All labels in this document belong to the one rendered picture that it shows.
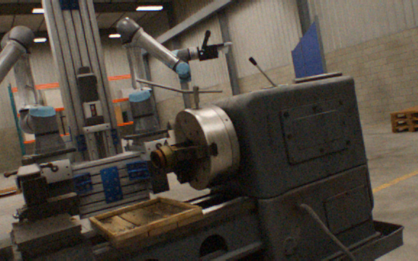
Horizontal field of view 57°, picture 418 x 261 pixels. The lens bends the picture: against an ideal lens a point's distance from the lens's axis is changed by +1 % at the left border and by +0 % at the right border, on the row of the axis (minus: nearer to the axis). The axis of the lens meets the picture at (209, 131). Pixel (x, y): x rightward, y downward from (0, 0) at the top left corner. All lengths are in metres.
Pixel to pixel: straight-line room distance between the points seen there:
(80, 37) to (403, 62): 10.89
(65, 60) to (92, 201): 0.78
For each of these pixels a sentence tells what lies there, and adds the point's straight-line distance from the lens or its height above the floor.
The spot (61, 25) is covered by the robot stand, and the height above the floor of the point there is 1.82.
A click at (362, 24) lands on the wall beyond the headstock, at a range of 13.16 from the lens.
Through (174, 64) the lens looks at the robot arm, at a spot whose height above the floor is 1.50.
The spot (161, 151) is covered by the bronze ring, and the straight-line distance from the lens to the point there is 1.40.
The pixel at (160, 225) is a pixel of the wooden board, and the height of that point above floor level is 0.89.
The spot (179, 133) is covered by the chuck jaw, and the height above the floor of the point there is 1.15.
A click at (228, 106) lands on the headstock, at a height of 1.22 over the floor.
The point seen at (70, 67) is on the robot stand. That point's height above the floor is 1.59.
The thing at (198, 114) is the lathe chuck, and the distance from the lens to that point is 1.39.
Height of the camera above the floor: 1.21
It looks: 3 degrees down
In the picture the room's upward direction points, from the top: 11 degrees counter-clockwise
